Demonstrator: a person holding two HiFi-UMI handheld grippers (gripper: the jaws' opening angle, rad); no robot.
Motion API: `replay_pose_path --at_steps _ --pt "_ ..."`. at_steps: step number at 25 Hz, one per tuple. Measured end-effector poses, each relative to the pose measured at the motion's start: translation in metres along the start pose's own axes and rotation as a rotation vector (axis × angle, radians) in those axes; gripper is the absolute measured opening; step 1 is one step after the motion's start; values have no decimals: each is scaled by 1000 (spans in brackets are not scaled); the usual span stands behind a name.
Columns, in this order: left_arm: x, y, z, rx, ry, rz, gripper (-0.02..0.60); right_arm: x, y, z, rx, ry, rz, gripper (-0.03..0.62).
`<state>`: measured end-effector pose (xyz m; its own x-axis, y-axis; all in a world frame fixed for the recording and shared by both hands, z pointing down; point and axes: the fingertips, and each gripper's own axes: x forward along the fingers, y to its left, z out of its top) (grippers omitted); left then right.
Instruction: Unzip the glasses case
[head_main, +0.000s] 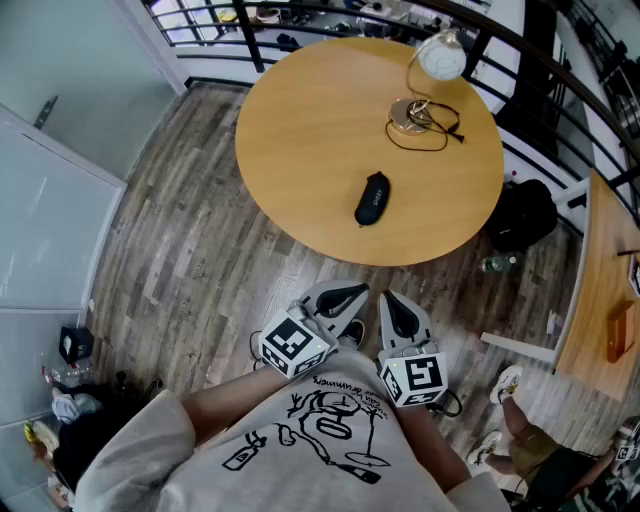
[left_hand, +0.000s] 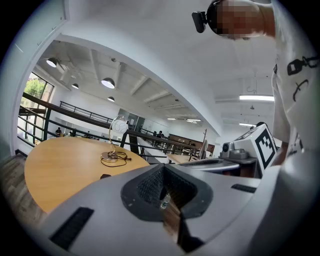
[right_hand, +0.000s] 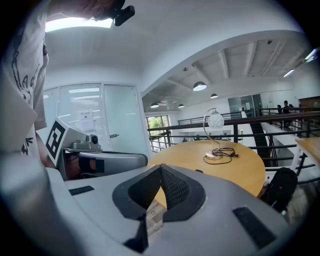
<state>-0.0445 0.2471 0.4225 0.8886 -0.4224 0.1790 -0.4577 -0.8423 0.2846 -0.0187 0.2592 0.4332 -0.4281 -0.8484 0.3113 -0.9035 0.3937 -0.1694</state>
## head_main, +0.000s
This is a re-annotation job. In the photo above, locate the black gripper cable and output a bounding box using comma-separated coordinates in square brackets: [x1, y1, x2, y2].
[427, 388, 464, 419]

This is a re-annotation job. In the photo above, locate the black backpack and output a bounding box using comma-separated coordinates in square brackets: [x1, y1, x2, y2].
[482, 178, 559, 254]

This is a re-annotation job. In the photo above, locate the black tissue box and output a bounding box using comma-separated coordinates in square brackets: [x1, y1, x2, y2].
[58, 325, 95, 365]

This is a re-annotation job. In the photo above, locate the gold desk lamp glass globe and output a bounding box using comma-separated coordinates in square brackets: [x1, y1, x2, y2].
[387, 27, 469, 137]

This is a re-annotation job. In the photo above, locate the green plastic bottle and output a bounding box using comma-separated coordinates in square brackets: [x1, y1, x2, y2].
[479, 254, 518, 274]

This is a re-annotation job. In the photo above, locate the black zippered glasses case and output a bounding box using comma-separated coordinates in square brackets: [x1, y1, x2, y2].
[353, 170, 392, 229]

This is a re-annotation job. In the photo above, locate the brown wooden box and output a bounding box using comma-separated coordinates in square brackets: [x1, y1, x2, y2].
[607, 298, 636, 362]

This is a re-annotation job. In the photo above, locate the metal door handle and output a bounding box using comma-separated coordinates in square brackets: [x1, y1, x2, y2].
[33, 94, 59, 130]

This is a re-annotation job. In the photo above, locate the person's grey printed t-shirt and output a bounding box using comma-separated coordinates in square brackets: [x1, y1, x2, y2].
[74, 347, 511, 512]

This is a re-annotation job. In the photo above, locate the clear plastic bottle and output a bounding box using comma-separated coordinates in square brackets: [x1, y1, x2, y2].
[42, 362, 96, 386]

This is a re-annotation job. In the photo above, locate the white desk leg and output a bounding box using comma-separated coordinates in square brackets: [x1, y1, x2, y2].
[479, 331, 557, 365]

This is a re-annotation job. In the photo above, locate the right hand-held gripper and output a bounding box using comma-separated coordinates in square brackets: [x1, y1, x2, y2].
[376, 291, 449, 409]

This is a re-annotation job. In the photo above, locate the person's left forearm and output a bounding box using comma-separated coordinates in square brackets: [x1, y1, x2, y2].
[180, 367, 299, 450]

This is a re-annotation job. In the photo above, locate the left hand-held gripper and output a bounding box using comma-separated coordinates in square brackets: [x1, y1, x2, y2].
[257, 281, 371, 380]

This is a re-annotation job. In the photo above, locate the grey white cloth bundle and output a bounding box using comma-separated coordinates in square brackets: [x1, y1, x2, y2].
[51, 387, 104, 425]

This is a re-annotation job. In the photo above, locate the black lamp power cable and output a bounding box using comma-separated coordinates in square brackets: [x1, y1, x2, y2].
[384, 99, 465, 153]

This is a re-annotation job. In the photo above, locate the yellow patterned bag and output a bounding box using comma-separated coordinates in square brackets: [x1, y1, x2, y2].
[23, 419, 61, 464]

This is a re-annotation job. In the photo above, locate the person's right forearm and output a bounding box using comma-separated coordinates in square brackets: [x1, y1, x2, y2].
[394, 402, 474, 494]

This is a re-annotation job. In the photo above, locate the round wooden table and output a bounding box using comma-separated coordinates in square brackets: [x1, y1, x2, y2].
[142, 0, 640, 236]

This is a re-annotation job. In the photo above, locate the person's black shoe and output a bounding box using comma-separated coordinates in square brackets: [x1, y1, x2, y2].
[338, 319, 366, 351]

